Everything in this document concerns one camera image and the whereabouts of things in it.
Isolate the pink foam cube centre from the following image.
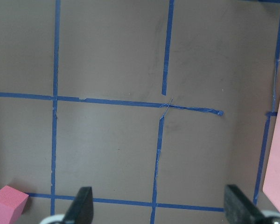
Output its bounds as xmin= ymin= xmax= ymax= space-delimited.
xmin=0 ymin=185 xmax=28 ymax=224

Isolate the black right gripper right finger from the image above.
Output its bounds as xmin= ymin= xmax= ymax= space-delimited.
xmin=224 ymin=184 xmax=266 ymax=224

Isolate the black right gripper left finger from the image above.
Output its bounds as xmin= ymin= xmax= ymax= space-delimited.
xmin=63 ymin=187 xmax=94 ymax=224

